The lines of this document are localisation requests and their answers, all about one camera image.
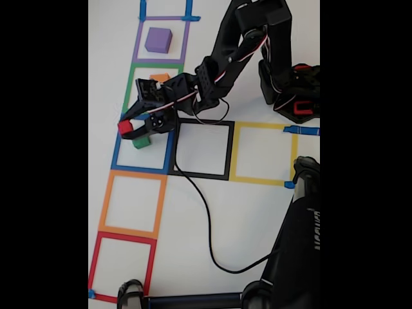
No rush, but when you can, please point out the purple block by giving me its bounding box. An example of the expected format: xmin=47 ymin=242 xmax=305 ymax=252
xmin=144 ymin=27 xmax=173 ymax=54

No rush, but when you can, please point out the orange square frame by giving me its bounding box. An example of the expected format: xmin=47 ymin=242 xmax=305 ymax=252
xmin=98 ymin=169 xmax=168 ymax=239

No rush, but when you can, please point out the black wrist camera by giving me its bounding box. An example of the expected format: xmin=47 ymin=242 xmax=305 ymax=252
xmin=135 ymin=78 xmax=164 ymax=104

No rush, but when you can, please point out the green square frame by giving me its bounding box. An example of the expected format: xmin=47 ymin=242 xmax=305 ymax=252
xmin=122 ymin=62 xmax=185 ymax=117

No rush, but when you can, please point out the black square frame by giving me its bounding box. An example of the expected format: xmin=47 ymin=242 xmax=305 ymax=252
xmin=167 ymin=118 xmax=235 ymax=181

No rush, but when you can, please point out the blue square frame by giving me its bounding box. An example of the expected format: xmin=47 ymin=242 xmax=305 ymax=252
xmin=111 ymin=112 xmax=177 ymax=175

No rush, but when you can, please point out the small red cube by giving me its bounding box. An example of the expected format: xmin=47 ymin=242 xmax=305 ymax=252
xmin=117 ymin=120 xmax=135 ymax=135

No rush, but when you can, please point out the black camera cable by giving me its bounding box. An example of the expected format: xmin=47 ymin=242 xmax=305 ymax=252
xmin=172 ymin=108 xmax=283 ymax=274

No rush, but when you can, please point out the purple square frame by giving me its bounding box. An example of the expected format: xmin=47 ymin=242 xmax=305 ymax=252
xmin=131 ymin=15 xmax=191 ymax=65

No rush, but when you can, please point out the green block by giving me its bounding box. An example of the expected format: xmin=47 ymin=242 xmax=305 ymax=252
xmin=132 ymin=136 xmax=152 ymax=150

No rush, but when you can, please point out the yellow square frame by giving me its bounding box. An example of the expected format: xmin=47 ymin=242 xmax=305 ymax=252
xmin=229 ymin=121 xmax=299 ymax=187

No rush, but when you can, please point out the red square frame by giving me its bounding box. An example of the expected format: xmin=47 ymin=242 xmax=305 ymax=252
xmin=88 ymin=230 xmax=158 ymax=305

